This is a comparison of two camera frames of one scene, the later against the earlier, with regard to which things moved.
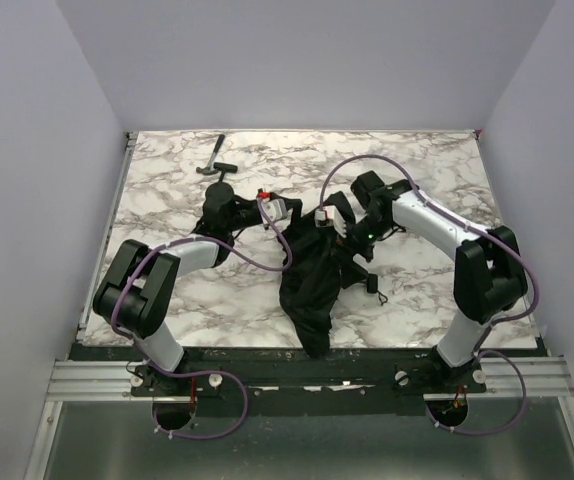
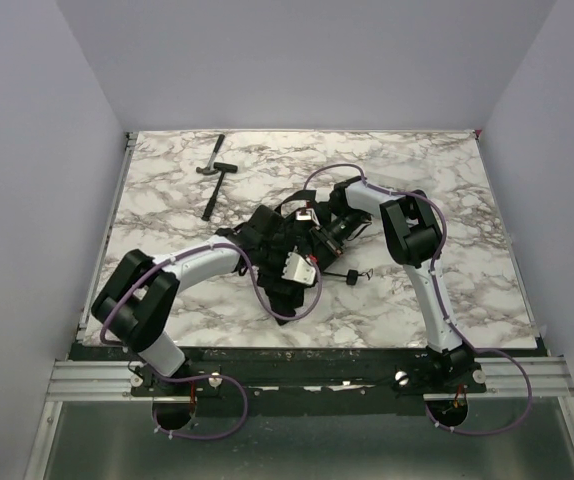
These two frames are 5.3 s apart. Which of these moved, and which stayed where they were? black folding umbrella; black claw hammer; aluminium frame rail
Moved: black folding umbrella
Stayed: black claw hammer; aluminium frame rail
